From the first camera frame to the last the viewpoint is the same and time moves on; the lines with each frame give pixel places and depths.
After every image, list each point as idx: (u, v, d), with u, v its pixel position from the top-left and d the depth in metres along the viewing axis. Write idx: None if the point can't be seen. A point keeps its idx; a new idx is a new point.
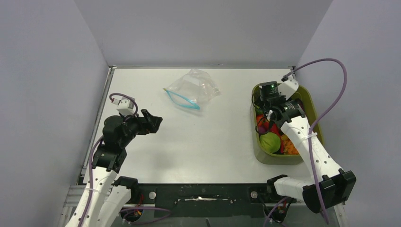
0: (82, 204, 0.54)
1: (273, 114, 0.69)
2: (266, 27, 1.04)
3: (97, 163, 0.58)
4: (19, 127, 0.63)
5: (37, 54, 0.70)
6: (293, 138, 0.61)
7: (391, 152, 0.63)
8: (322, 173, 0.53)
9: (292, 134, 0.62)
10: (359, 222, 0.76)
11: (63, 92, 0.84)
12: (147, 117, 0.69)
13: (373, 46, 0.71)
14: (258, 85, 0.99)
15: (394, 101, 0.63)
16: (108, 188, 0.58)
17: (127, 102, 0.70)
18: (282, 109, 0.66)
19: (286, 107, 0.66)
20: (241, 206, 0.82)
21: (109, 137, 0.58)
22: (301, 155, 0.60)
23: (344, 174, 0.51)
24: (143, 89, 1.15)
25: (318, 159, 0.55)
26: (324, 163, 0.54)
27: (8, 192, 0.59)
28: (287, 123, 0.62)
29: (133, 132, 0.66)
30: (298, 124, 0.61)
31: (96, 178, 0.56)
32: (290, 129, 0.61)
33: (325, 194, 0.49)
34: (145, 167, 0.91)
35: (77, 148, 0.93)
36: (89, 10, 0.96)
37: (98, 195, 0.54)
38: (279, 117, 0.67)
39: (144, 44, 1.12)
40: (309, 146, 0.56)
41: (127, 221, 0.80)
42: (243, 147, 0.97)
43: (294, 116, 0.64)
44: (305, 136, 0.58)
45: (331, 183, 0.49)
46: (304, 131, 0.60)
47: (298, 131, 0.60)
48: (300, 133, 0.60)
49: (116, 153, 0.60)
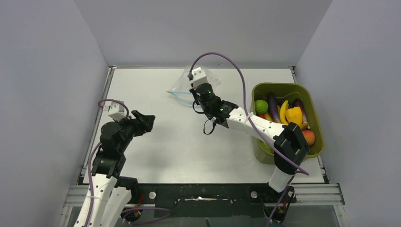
0: (83, 211, 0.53)
1: (216, 117, 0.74)
2: (266, 27, 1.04)
3: (97, 170, 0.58)
4: (18, 126, 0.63)
5: (35, 53, 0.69)
6: (237, 125, 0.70)
7: (390, 152, 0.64)
8: (272, 136, 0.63)
9: (237, 124, 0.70)
10: (356, 222, 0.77)
11: (63, 91, 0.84)
12: (139, 117, 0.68)
13: (372, 46, 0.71)
14: (256, 87, 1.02)
15: (392, 100, 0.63)
16: (108, 194, 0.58)
17: (117, 107, 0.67)
18: (219, 111, 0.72)
19: (222, 108, 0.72)
20: (241, 206, 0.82)
21: (107, 144, 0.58)
22: (252, 134, 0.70)
23: (288, 127, 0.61)
24: (143, 89, 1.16)
25: (264, 128, 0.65)
26: (269, 128, 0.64)
27: (10, 190, 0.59)
28: (227, 119, 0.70)
29: (129, 135, 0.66)
30: (236, 114, 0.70)
31: (97, 185, 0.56)
32: (232, 121, 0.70)
33: (283, 152, 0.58)
34: (144, 166, 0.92)
35: (77, 148, 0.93)
36: (88, 9, 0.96)
37: (99, 203, 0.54)
38: (222, 120, 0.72)
39: (143, 44, 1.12)
40: (251, 125, 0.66)
41: (127, 221, 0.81)
42: (243, 148, 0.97)
43: (231, 110, 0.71)
44: (245, 119, 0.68)
45: (283, 140, 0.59)
46: (243, 115, 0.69)
47: (238, 118, 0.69)
48: (241, 119, 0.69)
49: (116, 160, 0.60)
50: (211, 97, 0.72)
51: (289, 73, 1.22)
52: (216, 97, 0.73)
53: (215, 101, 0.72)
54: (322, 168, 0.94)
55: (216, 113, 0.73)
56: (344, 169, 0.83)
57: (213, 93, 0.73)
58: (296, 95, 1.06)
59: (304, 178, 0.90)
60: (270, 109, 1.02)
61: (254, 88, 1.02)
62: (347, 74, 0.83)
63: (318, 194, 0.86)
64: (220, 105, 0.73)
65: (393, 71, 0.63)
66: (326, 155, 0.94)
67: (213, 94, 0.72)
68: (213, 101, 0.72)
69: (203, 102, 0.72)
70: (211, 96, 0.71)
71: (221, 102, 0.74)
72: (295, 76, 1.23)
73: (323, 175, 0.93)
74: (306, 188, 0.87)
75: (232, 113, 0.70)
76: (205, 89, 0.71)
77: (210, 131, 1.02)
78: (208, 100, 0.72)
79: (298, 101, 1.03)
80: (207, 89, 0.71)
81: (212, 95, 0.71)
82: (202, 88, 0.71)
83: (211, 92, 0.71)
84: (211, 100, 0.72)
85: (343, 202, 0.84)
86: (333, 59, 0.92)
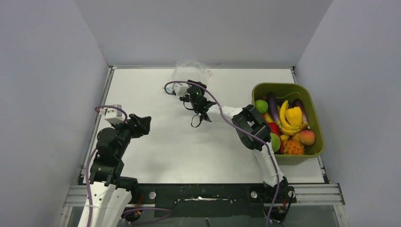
0: (83, 220, 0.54)
1: (201, 114, 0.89)
2: (266, 27, 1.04)
3: (94, 178, 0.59)
4: (18, 126, 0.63)
5: (35, 54, 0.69)
6: (216, 116, 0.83)
7: (391, 152, 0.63)
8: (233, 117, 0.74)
9: (213, 115, 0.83)
10: (356, 222, 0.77)
11: (63, 91, 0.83)
12: (136, 120, 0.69)
13: (373, 46, 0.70)
14: (256, 87, 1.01)
15: (393, 100, 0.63)
16: (108, 201, 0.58)
17: (114, 111, 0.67)
18: (203, 109, 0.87)
19: (206, 106, 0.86)
20: (241, 207, 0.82)
21: (104, 152, 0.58)
22: None
23: (247, 108, 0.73)
24: (143, 89, 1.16)
25: (228, 112, 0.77)
26: (232, 111, 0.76)
27: (10, 190, 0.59)
28: (207, 112, 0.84)
29: (127, 139, 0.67)
30: (213, 107, 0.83)
31: (95, 193, 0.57)
32: (211, 113, 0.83)
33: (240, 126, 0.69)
34: (144, 166, 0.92)
35: (78, 148, 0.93)
36: (88, 9, 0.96)
37: (99, 211, 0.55)
38: (205, 116, 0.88)
39: (143, 44, 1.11)
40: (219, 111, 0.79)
41: (127, 221, 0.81)
42: (243, 147, 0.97)
43: (211, 107, 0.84)
44: (217, 109, 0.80)
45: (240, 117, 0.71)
46: (217, 107, 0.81)
47: (213, 110, 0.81)
48: (215, 109, 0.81)
49: (114, 166, 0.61)
50: (199, 97, 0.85)
51: (289, 73, 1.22)
52: (203, 96, 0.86)
53: (202, 100, 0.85)
54: (322, 168, 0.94)
55: (201, 110, 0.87)
56: (344, 170, 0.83)
57: (201, 94, 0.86)
58: (297, 96, 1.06)
59: (303, 178, 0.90)
60: (270, 109, 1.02)
61: (254, 88, 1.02)
62: (347, 74, 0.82)
63: (318, 194, 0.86)
64: (205, 104, 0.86)
65: (393, 72, 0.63)
66: (326, 155, 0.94)
67: (201, 94, 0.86)
68: (200, 100, 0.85)
69: (192, 100, 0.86)
70: (198, 96, 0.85)
71: (207, 101, 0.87)
72: (294, 76, 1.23)
73: (323, 175, 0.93)
74: (306, 188, 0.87)
75: (211, 108, 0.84)
76: (194, 90, 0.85)
77: (197, 124, 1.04)
78: (196, 100, 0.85)
79: (298, 101, 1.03)
80: (195, 90, 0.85)
81: (199, 96, 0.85)
82: (191, 90, 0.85)
83: (198, 93, 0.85)
84: (198, 100, 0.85)
85: (343, 202, 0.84)
86: (333, 60, 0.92)
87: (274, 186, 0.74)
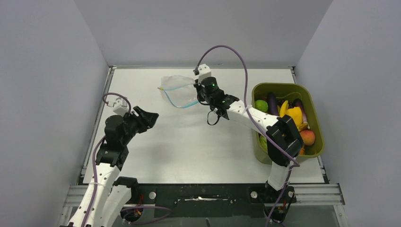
0: (86, 197, 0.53)
1: (218, 109, 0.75)
2: (266, 27, 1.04)
3: (100, 160, 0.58)
4: (18, 126, 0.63)
5: (34, 54, 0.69)
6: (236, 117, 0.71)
7: (390, 152, 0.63)
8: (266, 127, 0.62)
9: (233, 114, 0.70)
10: (356, 222, 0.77)
11: (63, 91, 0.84)
12: (140, 113, 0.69)
13: (373, 46, 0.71)
14: (256, 87, 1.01)
15: (392, 100, 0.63)
16: (111, 184, 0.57)
17: (120, 101, 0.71)
18: (221, 103, 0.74)
19: (224, 100, 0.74)
20: (241, 206, 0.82)
21: (111, 136, 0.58)
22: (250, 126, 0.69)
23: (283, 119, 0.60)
24: (143, 89, 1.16)
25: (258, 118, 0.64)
26: (264, 119, 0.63)
27: (10, 190, 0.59)
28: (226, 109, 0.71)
29: (133, 130, 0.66)
30: (236, 106, 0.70)
31: (100, 173, 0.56)
32: (231, 112, 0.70)
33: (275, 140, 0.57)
34: (144, 166, 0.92)
35: (77, 148, 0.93)
36: (88, 9, 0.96)
37: (102, 189, 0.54)
38: (223, 111, 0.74)
39: (143, 44, 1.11)
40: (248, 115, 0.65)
41: (127, 221, 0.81)
42: (244, 148, 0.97)
43: (232, 103, 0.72)
44: (243, 110, 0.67)
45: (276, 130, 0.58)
46: (242, 106, 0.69)
47: (237, 109, 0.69)
48: (239, 110, 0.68)
49: (119, 151, 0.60)
50: (215, 90, 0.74)
51: (289, 73, 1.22)
52: (220, 90, 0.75)
53: (218, 94, 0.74)
54: (322, 168, 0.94)
55: (218, 105, 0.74)
56: (344, 170, 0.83)
57: (217, 87, 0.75)
58: (297, 96, 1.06)
59: (303, 178, 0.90)
60: (270, 109, 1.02)
61: (254, 88, 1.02)
62: (347, 74, 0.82)
63: (318, 195, 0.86)
64: (222, 98, 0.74)
65: (392, 72, 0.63)
66: (326, 155, 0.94)
67: (217, 87, 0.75)
68: (216, 94, 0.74)
69: (206, 94, 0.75)
70: (214, 89, 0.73)
71: (224, 95, 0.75)
72: (294, 76, 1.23)
73: (323, 175, 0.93)
74: (305, 188, 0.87)
75: (232, 105, 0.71)
76: (209, 81, 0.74)
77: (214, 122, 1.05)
78: (212, 92, 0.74)
79: (298, 101, 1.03)
80: (211, 82, 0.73)
81: (215, 88, 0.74)
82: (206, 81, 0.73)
83: (214, 84, 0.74)
84: (214, 93, 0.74)
85: (343, 202, 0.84)
86: (333, 59, 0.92)
87: (280, 189, 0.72)
